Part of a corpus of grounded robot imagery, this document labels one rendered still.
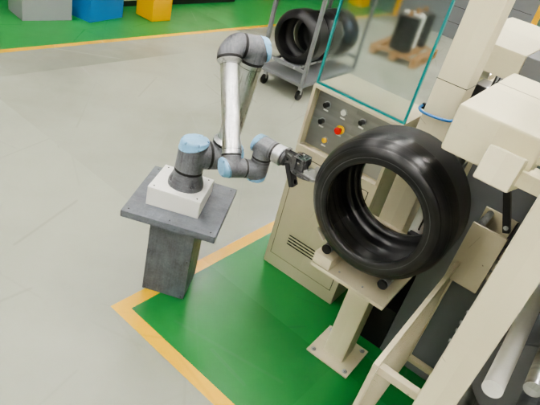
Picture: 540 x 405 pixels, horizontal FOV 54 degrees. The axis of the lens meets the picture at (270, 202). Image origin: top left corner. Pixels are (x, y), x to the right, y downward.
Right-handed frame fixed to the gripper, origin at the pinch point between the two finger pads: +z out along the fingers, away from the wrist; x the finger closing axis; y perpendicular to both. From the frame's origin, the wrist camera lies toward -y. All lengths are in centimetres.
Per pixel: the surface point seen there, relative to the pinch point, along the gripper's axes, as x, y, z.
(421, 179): -12, 30, 42
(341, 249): -12.7, -14.9, 24.2
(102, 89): 135, -115, -307
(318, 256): -8.7, -27.7, 14.6
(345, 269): -0.4, -31.9, 25.7
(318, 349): 26, -111, 21
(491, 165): -44, 58, 64
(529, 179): -35, 55, 74
